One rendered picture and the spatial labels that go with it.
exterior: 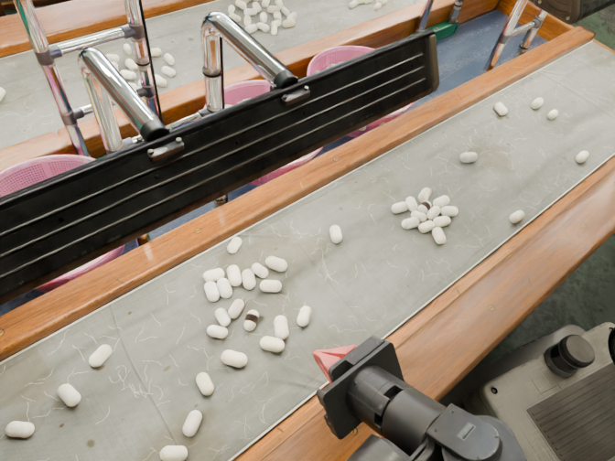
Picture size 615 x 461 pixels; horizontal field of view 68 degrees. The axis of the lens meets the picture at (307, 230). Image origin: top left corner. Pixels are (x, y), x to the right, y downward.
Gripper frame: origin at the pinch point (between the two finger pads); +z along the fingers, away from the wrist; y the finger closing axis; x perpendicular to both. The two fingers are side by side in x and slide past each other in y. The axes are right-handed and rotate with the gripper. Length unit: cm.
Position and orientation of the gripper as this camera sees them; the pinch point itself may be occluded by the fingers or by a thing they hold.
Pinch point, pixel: (318, 358)
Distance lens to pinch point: 59.1
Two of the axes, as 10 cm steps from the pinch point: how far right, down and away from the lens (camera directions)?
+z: -5.4, -1.6, 8.3
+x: 3.0, 8.8, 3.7
